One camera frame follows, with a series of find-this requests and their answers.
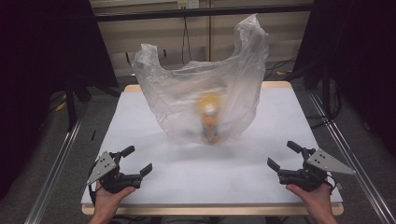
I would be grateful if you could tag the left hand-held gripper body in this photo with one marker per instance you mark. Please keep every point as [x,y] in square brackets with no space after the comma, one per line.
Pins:
[107,174]

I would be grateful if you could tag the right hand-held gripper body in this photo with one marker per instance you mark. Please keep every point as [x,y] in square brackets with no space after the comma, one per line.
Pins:
[311,174]

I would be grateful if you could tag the orange bottle with white cap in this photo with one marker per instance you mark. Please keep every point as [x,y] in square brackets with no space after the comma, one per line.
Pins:
[210,122]

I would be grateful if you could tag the clear plastic bag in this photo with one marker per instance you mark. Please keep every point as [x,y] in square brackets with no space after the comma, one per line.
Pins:
[186,87]

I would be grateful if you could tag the person's left hand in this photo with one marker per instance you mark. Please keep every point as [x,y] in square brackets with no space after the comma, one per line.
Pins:
[109,199]

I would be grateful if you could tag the person's right hand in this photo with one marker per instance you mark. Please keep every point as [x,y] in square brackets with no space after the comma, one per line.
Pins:
[314,199]

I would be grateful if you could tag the white table mat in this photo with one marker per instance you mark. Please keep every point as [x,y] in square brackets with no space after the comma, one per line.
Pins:
[218,174]

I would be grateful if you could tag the black stand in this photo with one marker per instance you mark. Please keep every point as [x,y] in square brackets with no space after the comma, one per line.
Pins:
[326,93]
[71,105]

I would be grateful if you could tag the wooden table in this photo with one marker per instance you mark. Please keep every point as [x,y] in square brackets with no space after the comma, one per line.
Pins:
[218,210]

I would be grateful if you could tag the yellow floor tape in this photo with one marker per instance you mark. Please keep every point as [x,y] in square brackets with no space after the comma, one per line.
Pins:
[280,73]
[61,106]

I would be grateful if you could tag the black curtain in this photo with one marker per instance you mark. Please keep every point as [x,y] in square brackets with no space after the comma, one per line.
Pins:
[37,62]
[361,56]

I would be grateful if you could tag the black horizontal bar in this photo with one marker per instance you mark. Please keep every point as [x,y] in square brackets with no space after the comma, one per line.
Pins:
[202,12]

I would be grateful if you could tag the metal floor rail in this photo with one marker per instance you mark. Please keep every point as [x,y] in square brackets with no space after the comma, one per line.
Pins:
[351,158]
[53,174]

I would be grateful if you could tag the wall power outlet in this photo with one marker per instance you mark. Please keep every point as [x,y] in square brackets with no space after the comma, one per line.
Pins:
[188,3]

